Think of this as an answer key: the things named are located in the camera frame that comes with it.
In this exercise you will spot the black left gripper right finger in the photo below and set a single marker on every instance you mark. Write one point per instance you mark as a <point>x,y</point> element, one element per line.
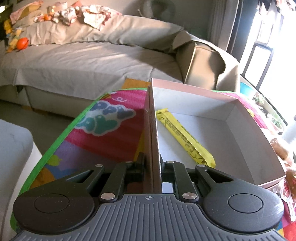
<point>229,202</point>

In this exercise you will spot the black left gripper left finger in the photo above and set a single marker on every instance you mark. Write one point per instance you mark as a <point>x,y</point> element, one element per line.
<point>67,203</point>

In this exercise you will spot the pink cardboard box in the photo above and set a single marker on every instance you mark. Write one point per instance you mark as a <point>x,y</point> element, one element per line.
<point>219,122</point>

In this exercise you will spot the grey cushion seat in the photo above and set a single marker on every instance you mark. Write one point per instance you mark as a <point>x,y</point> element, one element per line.
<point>19,155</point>

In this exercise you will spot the brown snack bag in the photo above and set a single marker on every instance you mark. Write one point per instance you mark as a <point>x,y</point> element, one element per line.
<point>283,150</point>

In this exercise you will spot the yellow snack packet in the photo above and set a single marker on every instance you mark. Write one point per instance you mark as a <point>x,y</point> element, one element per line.
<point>193,148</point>

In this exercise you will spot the colourful play mat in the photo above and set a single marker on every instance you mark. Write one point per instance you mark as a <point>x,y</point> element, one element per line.
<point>110,131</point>

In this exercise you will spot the beige sofa bed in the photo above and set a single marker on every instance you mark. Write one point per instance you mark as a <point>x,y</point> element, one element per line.
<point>64,68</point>

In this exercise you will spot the orange toy ball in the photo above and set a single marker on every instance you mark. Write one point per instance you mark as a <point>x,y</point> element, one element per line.
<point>22,44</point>

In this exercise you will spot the yellow plush toy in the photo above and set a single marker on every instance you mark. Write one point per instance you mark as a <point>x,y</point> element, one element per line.
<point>12,35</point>

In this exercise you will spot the crumpled pink floral cloth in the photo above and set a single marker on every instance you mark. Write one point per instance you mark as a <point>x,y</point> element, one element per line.
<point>93,15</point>

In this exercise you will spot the grey curtain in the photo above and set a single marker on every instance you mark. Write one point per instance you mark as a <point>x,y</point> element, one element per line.
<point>224,22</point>

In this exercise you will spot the pink yellow pillow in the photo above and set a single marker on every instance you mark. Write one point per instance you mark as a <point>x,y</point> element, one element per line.
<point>24,11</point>

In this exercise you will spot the electric fan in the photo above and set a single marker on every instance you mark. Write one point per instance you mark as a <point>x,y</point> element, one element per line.
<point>157,9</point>

